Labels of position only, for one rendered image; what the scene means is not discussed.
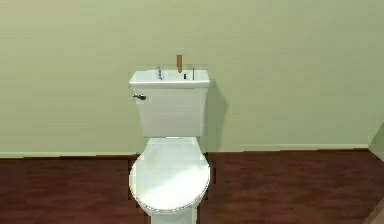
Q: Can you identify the white toilet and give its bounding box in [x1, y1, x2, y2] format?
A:
[128, 69, 212, 224]

